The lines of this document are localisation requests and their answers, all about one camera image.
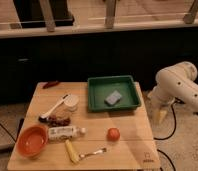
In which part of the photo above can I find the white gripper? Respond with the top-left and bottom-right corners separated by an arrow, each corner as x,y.
148,86 -> 174,124

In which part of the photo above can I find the dark red dried fruit pile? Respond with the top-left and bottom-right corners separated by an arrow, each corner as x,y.
47,115 -> 71,126

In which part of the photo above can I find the green plastic tray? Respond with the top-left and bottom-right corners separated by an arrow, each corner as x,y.
87,75 -> 141,112

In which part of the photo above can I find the black cable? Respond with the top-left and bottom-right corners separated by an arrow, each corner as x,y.
153,99 -> 178,171

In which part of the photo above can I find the white paper cup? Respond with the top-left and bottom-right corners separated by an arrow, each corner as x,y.
64,94 -> 79,112

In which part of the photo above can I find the white plastic bottle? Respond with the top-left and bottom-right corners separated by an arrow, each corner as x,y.
48,126 -> 86,141

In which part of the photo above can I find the wooden railing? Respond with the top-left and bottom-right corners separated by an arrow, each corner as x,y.
0,0 -> 198,39

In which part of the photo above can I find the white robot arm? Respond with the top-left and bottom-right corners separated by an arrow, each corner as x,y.
148,61 -> 198,124

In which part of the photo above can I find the blue sponge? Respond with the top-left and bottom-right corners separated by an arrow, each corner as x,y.
105,90 -> 122,106

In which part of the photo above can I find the orange bowl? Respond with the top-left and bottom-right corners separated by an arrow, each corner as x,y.
16,125 -> 48,158

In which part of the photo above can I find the yellow handled fork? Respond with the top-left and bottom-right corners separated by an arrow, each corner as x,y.
65,140 -> 107,164

